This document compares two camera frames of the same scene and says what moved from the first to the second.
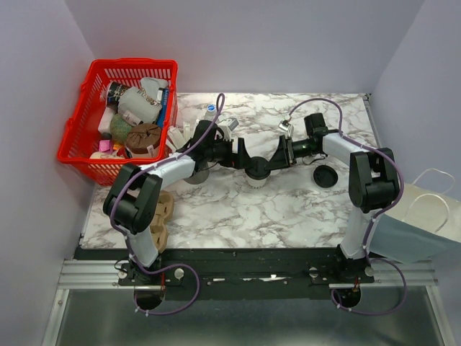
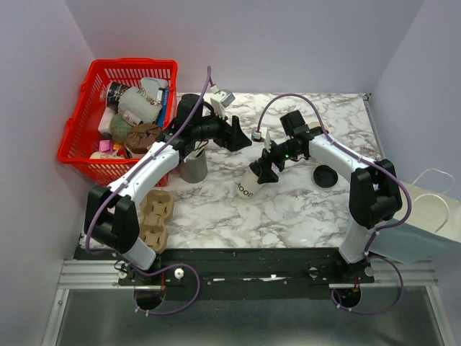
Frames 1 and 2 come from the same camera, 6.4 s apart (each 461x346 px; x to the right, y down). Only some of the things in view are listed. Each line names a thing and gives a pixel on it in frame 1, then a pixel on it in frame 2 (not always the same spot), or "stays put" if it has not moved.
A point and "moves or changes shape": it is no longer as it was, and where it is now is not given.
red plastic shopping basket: [82, 135] stays put
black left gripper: [238, 160] -> [231, 137]
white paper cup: [256, 183] moves or changes shape
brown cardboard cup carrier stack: [164, 210] stays put
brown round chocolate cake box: [142, 138] stays put
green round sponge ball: [119, 127] stays put
